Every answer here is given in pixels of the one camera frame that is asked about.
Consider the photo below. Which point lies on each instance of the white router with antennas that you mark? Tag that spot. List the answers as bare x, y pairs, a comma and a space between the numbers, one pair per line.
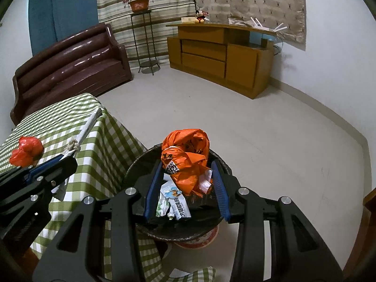
255, 23

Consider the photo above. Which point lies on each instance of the red plastic bag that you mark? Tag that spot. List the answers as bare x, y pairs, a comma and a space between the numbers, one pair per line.
26, 151

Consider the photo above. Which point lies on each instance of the white pink paper scrap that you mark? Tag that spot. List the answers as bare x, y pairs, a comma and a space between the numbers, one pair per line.
205, 183

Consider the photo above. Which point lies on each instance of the mouse plush toy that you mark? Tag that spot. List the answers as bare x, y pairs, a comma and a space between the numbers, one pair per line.
201, 16

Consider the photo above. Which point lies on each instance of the small white box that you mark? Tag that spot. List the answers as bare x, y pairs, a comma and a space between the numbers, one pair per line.
188, 20

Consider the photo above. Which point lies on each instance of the potted plant orange pot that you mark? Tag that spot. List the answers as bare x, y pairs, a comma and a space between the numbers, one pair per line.
139, 5

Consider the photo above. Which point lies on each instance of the orange snack wrapper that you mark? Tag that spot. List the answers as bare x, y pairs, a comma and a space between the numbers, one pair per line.
188, 158

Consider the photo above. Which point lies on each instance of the trash bin with black liner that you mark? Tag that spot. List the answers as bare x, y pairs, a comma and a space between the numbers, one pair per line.
164, 230

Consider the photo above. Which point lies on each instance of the wooden cabinet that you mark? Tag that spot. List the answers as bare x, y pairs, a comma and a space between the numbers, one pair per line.
205, 53

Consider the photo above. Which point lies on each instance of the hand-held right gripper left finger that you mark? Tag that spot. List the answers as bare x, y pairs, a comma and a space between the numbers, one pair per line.
152, 188

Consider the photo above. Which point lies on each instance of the brown leather sofa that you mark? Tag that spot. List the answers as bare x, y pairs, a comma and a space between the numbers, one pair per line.
73, 64

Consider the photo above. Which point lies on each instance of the blue curtain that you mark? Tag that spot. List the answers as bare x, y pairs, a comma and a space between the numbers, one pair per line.
58, 6

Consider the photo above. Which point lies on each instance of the brown wooden furniture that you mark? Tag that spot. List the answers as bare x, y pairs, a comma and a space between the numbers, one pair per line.
367, 220

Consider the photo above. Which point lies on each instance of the striped curtain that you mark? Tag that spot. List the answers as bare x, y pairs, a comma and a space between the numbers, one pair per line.
170, 6

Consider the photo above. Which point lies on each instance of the white blue toothpaste carton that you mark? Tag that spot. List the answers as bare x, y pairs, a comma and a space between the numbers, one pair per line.
180, 208

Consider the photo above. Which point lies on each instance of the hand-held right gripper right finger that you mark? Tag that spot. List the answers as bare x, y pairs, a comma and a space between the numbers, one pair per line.
220, 188

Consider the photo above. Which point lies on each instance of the white green wrapper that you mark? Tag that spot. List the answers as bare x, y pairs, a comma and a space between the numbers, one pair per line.
164, 208

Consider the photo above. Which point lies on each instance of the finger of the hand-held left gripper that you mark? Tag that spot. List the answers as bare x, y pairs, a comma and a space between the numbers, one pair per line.
61, 169
44, 167

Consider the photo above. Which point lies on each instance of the green checkered tablecloth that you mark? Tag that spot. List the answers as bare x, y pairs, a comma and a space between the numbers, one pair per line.
58, 114

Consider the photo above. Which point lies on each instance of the metal plant stand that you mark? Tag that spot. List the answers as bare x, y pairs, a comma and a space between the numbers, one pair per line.
149, 63

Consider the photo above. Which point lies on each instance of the long white paper wrapper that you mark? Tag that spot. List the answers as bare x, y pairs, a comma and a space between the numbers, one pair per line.
88, 126

